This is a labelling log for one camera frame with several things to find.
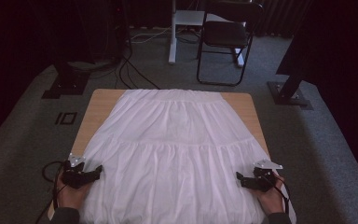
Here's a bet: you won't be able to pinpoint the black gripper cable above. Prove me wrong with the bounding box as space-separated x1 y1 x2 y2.
35 161 67 224
268 173 292 216

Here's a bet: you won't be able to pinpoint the black floor cables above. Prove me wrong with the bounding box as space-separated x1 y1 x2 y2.
114 29 161 91

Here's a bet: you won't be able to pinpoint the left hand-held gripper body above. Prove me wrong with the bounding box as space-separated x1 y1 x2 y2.
62 153 91 189

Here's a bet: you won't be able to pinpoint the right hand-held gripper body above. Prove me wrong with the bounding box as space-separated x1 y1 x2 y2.
246 159 283 192

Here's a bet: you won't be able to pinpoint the white desk frame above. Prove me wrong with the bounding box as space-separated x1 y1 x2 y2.
168 0 247 68

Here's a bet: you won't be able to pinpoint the white tiered skirt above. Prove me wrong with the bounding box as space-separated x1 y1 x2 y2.
79 89 296 224

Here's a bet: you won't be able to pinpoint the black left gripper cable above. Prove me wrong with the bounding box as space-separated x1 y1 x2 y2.
35 161 67 224

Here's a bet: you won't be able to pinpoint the person's right hand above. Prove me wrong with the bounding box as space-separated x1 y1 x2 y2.
255 172 286 215

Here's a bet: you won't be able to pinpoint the black stand base left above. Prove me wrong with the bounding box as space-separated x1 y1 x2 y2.
41 59 91 100

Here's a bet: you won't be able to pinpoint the white floor cable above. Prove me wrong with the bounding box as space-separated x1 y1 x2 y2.
130 25 172 45

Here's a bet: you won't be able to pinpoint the black stand base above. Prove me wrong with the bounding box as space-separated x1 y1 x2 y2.
41 59 91 100
267 43 314 111

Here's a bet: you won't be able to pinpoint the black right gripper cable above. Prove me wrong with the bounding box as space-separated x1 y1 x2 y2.
268 173 292 216

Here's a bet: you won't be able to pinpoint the dark equipment rack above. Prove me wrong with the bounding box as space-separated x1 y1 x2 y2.
71 0 129 64

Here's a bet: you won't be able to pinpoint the black stand base right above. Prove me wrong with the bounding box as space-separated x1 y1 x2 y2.
267 43 314 111

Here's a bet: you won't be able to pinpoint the person's left hand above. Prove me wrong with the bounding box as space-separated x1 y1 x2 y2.
55 173 90 210

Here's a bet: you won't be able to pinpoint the black folding chair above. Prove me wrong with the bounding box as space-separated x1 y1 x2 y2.
196 0 264 88

